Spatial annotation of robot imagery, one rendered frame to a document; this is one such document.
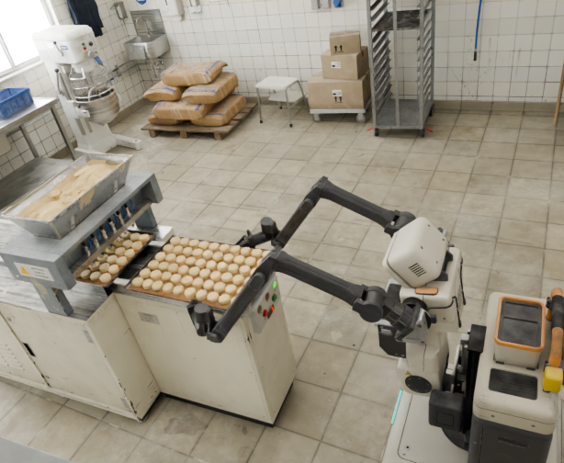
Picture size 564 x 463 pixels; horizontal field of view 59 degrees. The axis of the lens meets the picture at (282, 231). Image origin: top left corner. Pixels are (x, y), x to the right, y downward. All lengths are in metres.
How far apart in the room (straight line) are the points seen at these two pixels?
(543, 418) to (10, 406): 2.84
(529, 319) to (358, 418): 1.14
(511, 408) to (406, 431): 0.65
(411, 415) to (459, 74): 3.93
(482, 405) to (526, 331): 0.30
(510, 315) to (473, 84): 3.91
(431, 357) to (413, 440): 0.49
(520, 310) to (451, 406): 0.43
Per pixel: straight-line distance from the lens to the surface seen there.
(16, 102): 5.46
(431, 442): 2.36
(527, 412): 1.86
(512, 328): 1.93
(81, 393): 3.10
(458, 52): 5.54
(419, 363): 2.02
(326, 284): 1.66
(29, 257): 2.32
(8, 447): 0.68
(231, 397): 2.64
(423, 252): 1.68
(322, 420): 2.76
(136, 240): 2.66
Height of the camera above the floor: 2.29
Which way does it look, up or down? 35 degrees down
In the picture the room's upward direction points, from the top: 11 degrees counter-clockwise
